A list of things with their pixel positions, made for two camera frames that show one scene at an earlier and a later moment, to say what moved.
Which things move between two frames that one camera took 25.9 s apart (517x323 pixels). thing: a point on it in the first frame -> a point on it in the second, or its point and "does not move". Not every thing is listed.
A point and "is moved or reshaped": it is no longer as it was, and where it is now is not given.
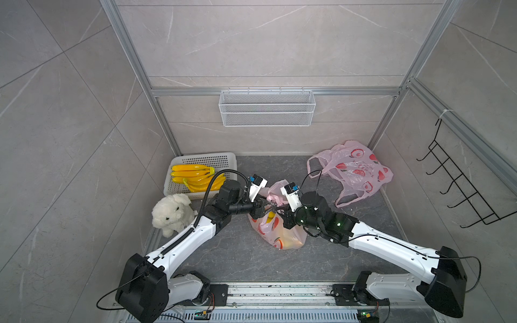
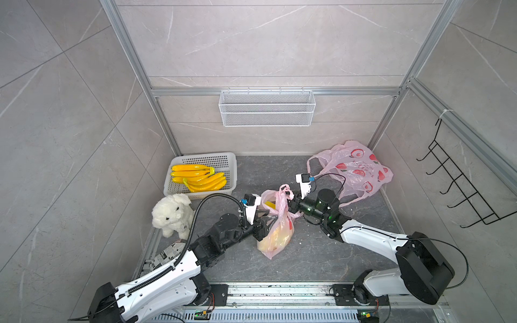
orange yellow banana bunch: (196, 177) does not move
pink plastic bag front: (270, 226) is moved or reshaped
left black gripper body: (242, 206) -> (239, 231)
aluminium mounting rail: (297, 302) does not move
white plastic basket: (218, 161) does not move
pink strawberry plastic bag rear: (355, 167) does not move
